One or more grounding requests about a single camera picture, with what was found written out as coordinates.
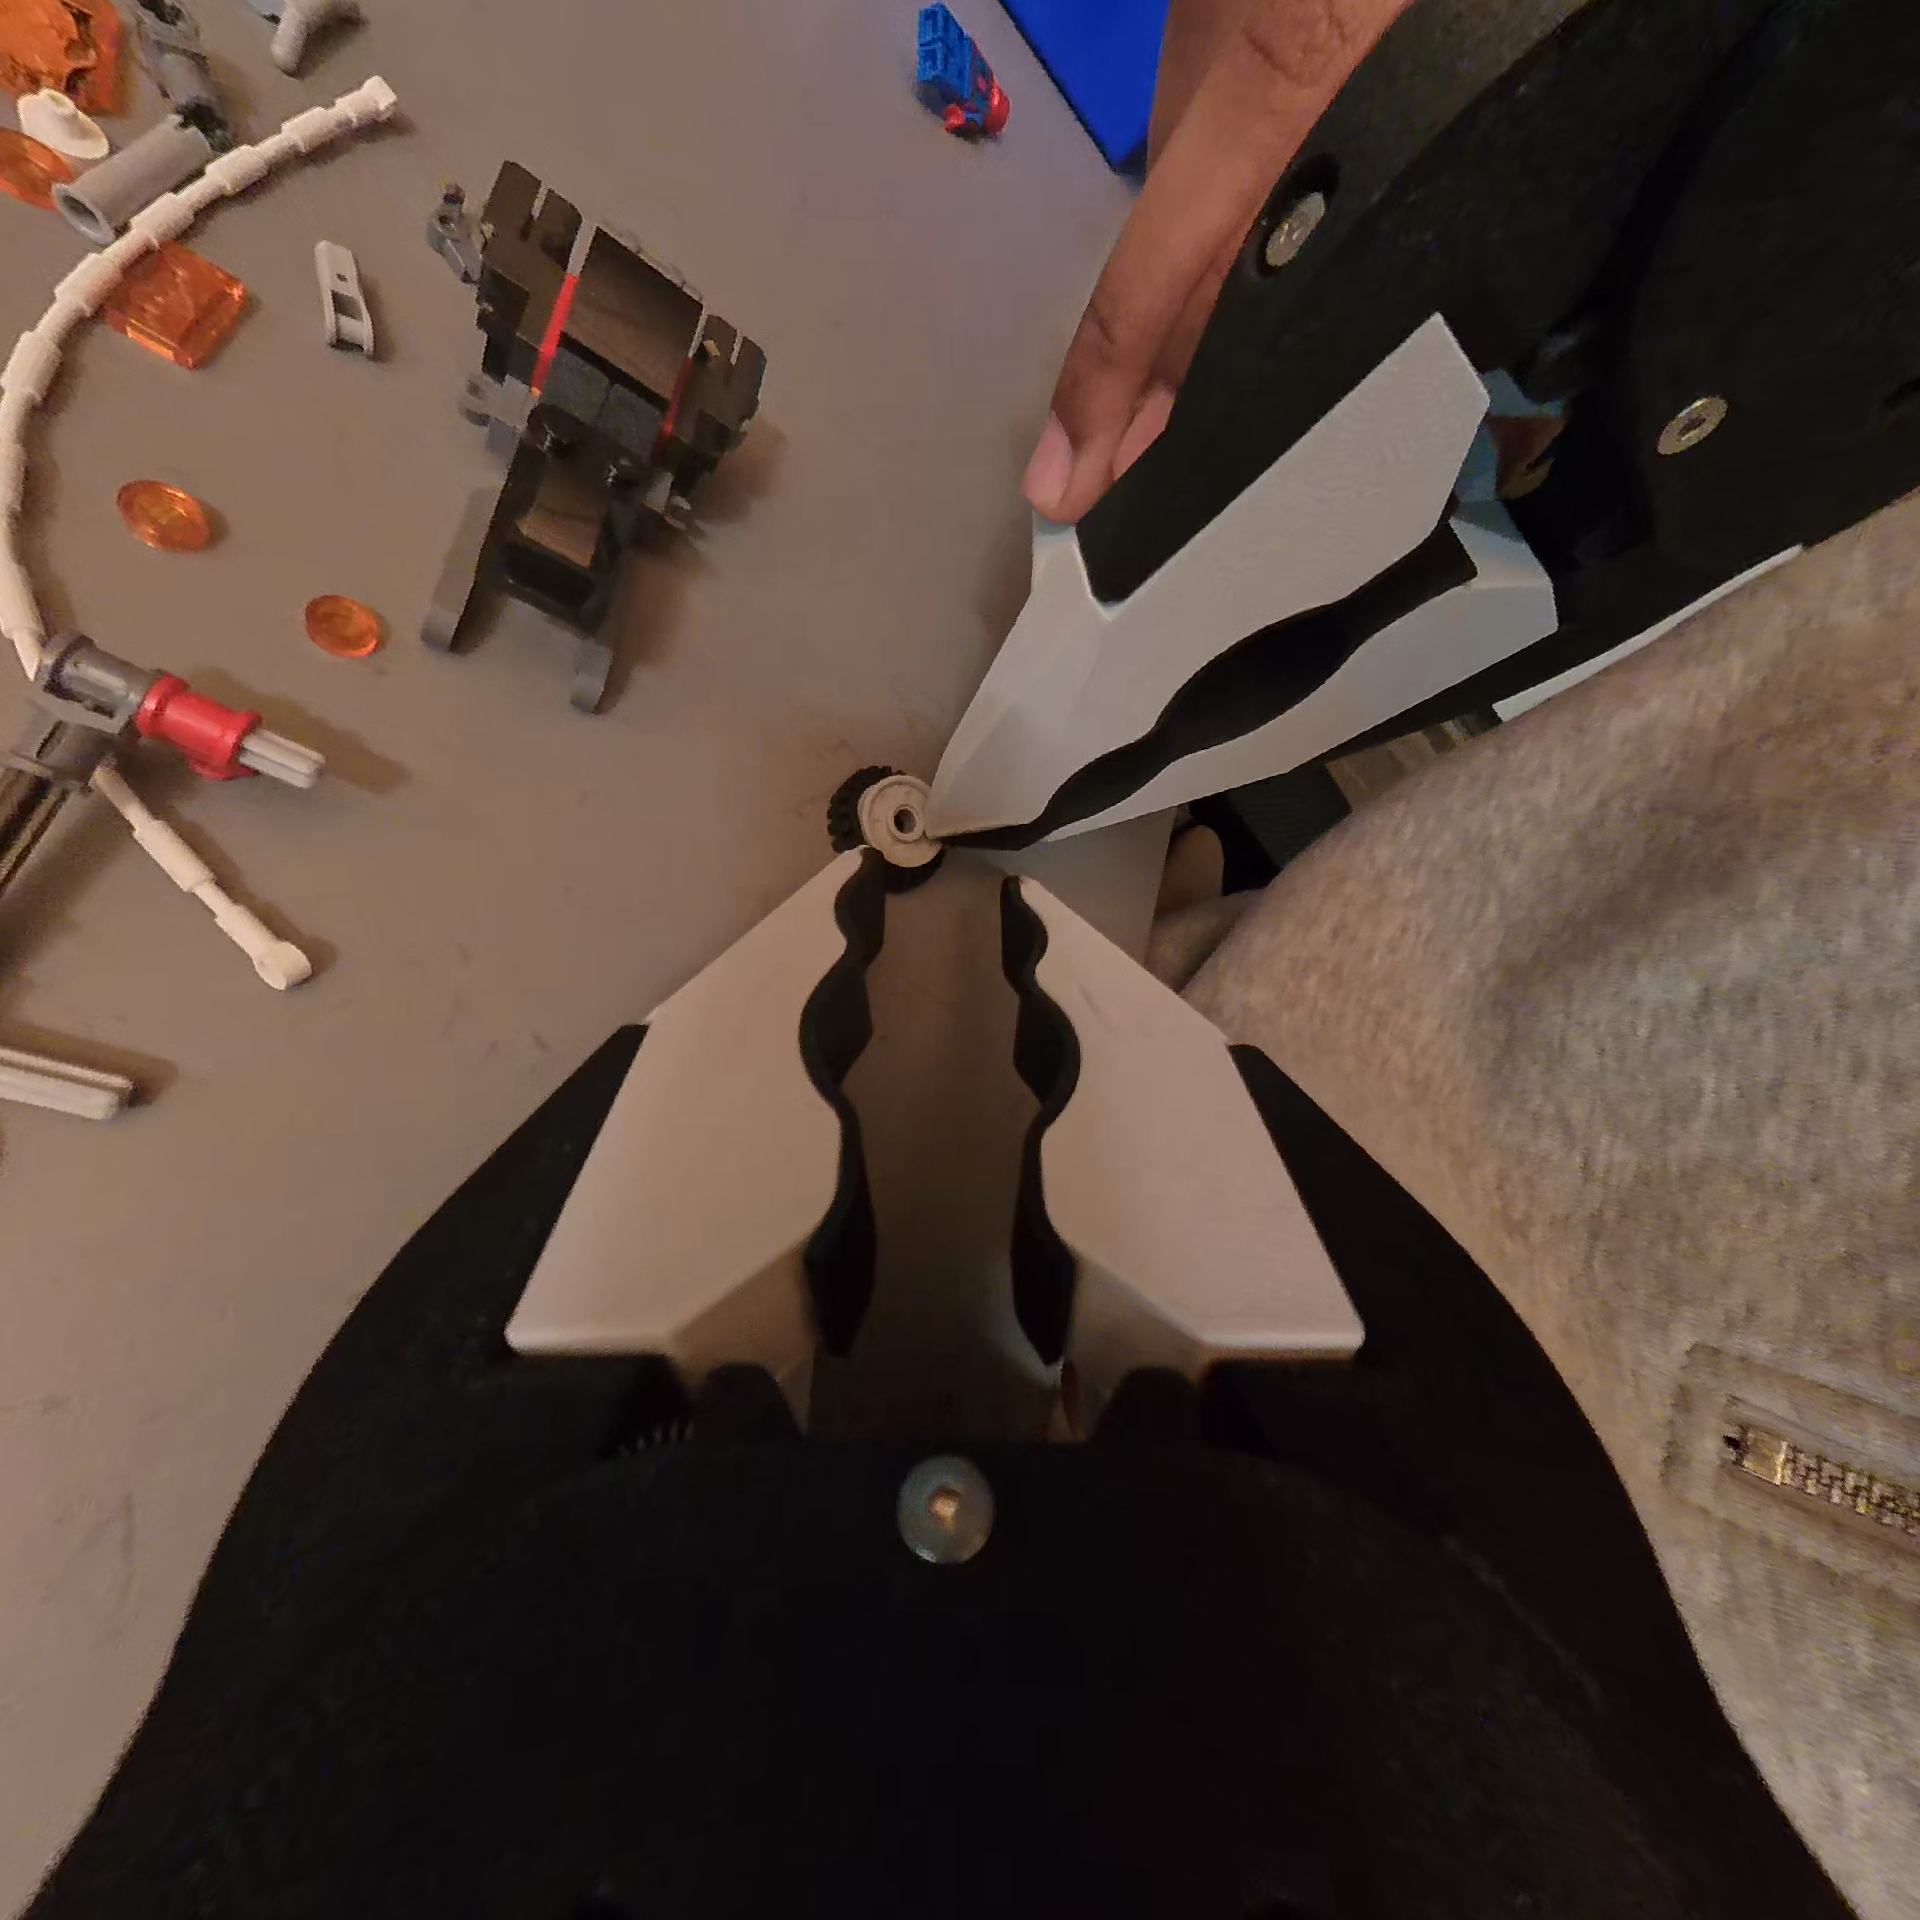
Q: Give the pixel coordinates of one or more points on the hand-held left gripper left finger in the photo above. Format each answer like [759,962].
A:
[675,1200]

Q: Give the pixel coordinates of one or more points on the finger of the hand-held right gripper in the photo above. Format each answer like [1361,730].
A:
[1425,661]
[1290,509]

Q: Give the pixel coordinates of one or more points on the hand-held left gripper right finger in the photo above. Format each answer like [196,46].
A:
[1184,1200]

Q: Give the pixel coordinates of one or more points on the thin black lego tire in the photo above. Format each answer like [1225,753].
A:
[849,803]

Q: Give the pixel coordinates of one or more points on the grey lego wheel hub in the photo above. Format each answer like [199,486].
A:
[906,820]

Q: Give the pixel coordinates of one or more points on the axle assembly with red joint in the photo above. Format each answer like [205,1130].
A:
[91,682]

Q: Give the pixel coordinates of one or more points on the blue red lego piece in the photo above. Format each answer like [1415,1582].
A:
[961,75]

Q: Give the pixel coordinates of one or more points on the orange round lego stud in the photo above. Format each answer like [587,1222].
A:
[346,626]
[167,515]
[31,166]

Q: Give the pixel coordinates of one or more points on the black lego motorcycle build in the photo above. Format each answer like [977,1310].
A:
[600,421]

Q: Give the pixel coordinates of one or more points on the small dark grey lego clip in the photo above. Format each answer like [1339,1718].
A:
[456,233]

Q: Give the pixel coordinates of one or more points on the small grey lego brick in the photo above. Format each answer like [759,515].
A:
[346,299]

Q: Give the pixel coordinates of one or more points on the orange rectangular lego plate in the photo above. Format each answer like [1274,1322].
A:
[176,302]

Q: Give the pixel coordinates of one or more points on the white flexible lego tube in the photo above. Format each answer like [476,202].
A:
[224,172]

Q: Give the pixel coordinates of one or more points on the dark grey lego connector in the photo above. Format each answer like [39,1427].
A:
[188,67]

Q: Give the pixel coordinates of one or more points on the white round lego stud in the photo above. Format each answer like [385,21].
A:
[59,123]

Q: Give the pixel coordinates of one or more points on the orange transparent lego slope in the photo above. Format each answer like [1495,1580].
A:
[59,43]

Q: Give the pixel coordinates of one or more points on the person's right hand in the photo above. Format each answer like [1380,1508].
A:
[1184,225]

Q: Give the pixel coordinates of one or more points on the blue plastic bin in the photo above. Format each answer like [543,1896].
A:
[1095,75]

